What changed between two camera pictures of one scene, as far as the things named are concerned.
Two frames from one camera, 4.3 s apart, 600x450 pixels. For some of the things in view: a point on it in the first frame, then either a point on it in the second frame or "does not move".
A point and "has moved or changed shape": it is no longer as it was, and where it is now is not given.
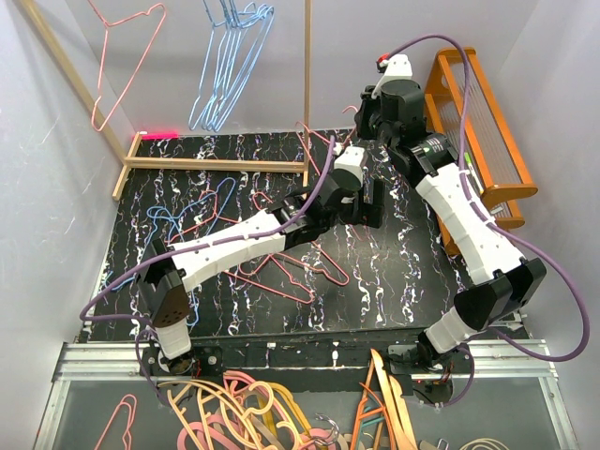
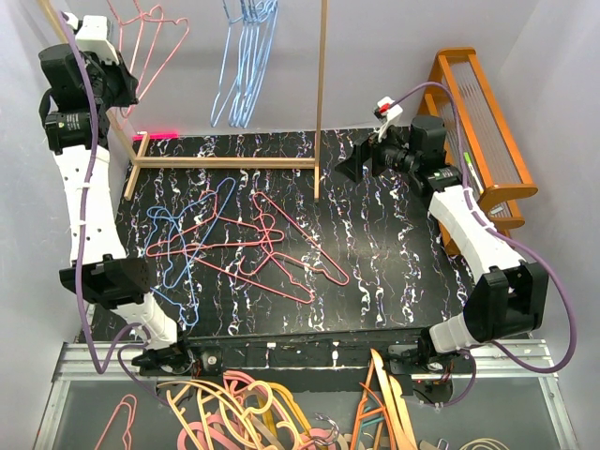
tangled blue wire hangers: x=193 y=220 does not move
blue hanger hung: x=210 y=68 -> x=231 y=22
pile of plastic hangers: x=240 y=412 does not move
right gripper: x=375 y=93 -> x=352 y=166
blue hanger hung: x=243 y=72 -> x=263 y=21
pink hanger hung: x=321 y=138 -> x=143 y=18
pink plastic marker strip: x=160 y=136 does not move
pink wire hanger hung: x=112 y=23 has moved or changed shape
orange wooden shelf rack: x=461 y=107 does not move
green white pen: x=473 y=172 does not move
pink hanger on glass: x=130 y=400 does not move
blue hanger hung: x=238 y=42 -> x=254 y=31
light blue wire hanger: x=229 y=40 -> x=249 y=24
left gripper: x=371 y=213 -> x=127 y=81
